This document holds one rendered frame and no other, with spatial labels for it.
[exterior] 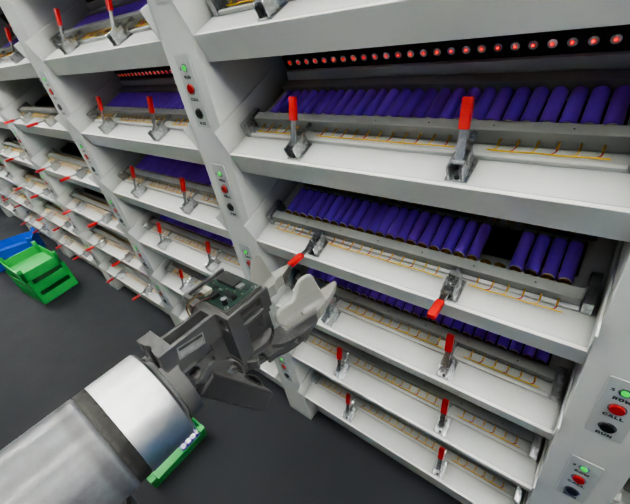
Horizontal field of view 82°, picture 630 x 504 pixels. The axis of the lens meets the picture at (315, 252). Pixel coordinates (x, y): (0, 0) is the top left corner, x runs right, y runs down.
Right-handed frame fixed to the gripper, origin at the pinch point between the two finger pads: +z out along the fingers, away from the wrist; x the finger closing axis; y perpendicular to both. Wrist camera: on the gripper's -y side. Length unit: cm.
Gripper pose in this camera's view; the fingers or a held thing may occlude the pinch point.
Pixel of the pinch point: (306, 283)
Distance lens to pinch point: 46.4
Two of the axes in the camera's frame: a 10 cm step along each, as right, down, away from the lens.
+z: 6.1, -5.1, 6.1
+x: -7.8, -2.5, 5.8
